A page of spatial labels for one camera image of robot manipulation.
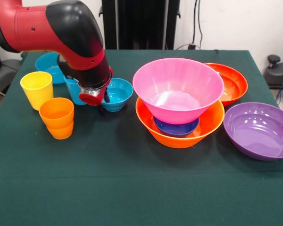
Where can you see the yellow cup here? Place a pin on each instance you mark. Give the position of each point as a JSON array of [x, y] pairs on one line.
[[36, 91]]

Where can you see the red bowl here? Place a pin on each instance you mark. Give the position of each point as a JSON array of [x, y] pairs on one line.
[[235, 84]]

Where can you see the large pink bowl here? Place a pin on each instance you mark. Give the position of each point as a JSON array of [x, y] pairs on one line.
[[179, 82]]

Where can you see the light blue shallow bowl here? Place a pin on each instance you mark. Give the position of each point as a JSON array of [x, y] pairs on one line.
[[46, 63]]

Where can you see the black office chair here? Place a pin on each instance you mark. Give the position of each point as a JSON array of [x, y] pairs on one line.
[[4, 70]]

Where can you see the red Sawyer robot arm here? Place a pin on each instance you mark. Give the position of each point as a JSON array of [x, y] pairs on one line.
[[61, 30]]

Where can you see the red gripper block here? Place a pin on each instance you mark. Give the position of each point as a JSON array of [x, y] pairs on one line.
[[90, 100]]

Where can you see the large orange bowl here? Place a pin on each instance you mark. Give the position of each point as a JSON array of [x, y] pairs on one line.
[[179, 142]]

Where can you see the small dark blue bowl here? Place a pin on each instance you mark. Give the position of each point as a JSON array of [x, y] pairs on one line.
[[174, 130]]

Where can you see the light blue ribbed bowl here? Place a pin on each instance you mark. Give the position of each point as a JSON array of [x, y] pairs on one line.
[[120, 94]]

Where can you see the purple bowl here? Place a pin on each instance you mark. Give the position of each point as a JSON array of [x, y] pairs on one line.
[[259, 134]]

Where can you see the dark green tablecloth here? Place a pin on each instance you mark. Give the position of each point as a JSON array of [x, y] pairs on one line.
[[85, 176]]

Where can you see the orange cup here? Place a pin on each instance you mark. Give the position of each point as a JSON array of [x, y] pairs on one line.
[[57, 122]]

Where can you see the light blue cup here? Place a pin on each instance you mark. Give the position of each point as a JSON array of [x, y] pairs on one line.
[[73, 91]]

